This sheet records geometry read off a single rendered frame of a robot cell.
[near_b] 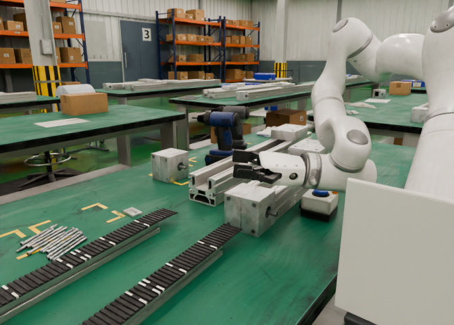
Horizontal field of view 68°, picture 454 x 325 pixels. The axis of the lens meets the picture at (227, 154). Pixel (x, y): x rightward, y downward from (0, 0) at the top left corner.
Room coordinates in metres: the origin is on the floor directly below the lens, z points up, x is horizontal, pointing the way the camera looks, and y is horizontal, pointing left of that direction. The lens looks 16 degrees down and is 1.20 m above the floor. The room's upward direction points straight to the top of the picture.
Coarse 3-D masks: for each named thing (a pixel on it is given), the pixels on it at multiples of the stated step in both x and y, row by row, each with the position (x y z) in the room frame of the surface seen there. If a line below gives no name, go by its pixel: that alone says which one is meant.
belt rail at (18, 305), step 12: (156, 228) 0.77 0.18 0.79; (132, 240) 0.69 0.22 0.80; (144, 240) 0.72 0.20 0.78; (108, 252) 0.64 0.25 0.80; (120, 252) 0.66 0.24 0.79; (84, 264) 0.59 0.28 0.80; (96, 264) 0.61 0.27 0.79; (60, 276) 0.55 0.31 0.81; (72, 276) 0.57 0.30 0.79; (36, 288) 0.51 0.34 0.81; (48, 288) 0.53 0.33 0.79; (60, 288) 0.55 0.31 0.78; (24, 300) 0.49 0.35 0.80; (36, 300) 0.51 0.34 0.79; (0, 312) 0.46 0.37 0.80; (12, 312) 0.47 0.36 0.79
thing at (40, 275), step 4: (32, 272) 0.55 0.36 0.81; (36, 272) 0.55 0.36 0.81; (40, 272) 0.55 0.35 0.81; (44, 272) 0.55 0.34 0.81; (36, 276) 0.54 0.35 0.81; (40, 276) 0.54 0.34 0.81; (44, 276) 0.54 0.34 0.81; (48, 276) 0.54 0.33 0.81; (52, 276) 0.54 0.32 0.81; (40, 280) 0.53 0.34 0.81; (44, 280) 0.52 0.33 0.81; (48, 280) 0.53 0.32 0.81
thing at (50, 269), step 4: (48, 264) 0.57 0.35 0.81; (40, 268) 0.56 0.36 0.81; (44, 268) 0.56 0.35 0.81; (48, 268) 0.56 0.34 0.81; (52, 268) 0.56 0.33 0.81; (56, 268) 0.56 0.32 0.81; (48, 272) 0.55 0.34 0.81; (52, 272) 0.55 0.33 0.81; (56, 272) 0.55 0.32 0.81; (60, 272) 0.55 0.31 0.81; (56, 276) 0.54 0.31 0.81
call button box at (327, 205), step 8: (312, 192) 0.88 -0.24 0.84; (328, 192) 0.88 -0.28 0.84; (304, 200) 0.85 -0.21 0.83; (312, 200) 0.84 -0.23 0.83; (320, 200) 0.83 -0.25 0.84; (328, 200) 0.83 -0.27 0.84; (336, 200) 0.86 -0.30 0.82; (304, 208) 0.85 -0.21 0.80; (312, 208) 0.84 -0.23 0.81; (320, 208) 0.83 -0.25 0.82; (328, 208) 0.82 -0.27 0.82; (336, 208) 0.87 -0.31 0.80; (304, 216) 0.85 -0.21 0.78; (312, 216) 0.84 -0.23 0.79; (320, 216) 0.83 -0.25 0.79; (328, 216) 0.82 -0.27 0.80
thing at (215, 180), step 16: (272, 144) 1.39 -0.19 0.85; (288, 144) 1.36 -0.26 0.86; (224, 160) 1.11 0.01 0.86; (256, 160) 1.12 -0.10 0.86; (192, 176) 0.96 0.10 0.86; (208, 176) 1.01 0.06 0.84; (224, 176) 0.96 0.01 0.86; (192, 192) 0.96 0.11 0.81; (208, 192) 0.93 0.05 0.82; (224, 192) 0.96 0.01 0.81
